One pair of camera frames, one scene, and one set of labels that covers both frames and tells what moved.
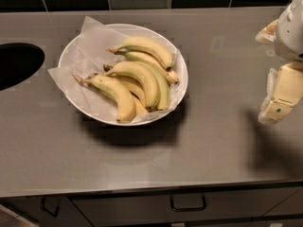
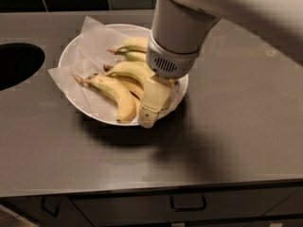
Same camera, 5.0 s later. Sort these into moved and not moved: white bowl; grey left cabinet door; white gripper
Moved: white gripper
Not moved: grey left cabinet door; white bowl
